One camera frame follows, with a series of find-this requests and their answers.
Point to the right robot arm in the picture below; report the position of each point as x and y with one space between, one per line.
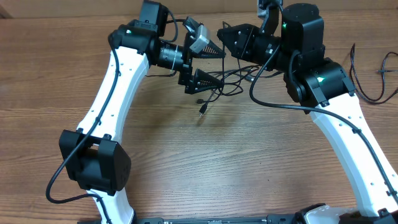
290 41

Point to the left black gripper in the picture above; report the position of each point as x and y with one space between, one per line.
186 78

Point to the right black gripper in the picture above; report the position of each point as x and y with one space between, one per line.
247 35

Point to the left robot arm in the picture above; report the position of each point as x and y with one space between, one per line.
92 154

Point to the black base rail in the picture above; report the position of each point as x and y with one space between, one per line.
270 219

